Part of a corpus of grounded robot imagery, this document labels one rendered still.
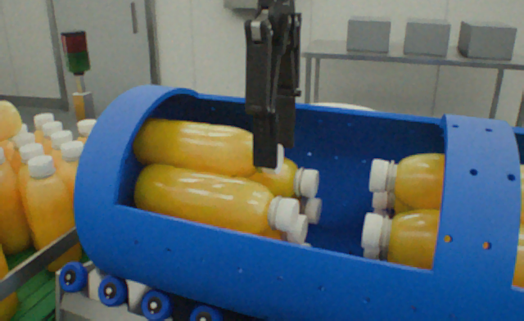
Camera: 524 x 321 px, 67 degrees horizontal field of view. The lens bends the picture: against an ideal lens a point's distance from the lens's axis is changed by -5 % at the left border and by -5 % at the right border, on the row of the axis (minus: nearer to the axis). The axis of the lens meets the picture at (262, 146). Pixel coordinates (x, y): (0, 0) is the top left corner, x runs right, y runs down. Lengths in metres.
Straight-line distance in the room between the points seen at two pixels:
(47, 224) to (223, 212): 0.37
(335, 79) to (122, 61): 2.18
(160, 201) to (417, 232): 0.30
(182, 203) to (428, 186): 0.28
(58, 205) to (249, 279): 0.41
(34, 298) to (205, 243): 0.41
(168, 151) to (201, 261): 0.17
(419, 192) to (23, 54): 5.12
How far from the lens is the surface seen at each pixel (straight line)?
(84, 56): 1.14
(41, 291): 0.79
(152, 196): 0.53
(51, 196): 0.74
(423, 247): 0.44
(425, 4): 3.85
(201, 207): 0.49
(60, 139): 0.85
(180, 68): 4.29
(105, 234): 0.52
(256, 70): 0.43
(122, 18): 4.45
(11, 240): 0.88
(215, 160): 0.52
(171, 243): 0.46
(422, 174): 0.48
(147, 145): 0.57
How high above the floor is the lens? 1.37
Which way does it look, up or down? 22 degrees down
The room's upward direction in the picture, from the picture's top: straight up
